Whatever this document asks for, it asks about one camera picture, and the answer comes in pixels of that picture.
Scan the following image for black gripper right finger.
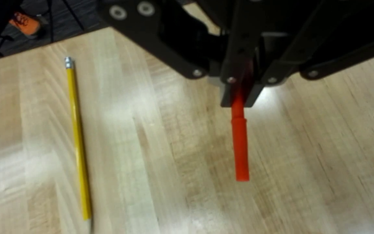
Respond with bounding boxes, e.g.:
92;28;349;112
243;0;374;110

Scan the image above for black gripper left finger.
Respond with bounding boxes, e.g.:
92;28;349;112
96;0;243;110

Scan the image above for yellow pencil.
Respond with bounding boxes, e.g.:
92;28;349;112
62;55;95;223

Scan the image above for orange-red pen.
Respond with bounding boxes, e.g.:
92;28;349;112
230;64;252;184

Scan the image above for orange plastic tool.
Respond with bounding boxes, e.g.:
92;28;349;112
8;11;42;38

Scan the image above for wooden table black legs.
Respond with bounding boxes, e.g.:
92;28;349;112
0;25;374;234

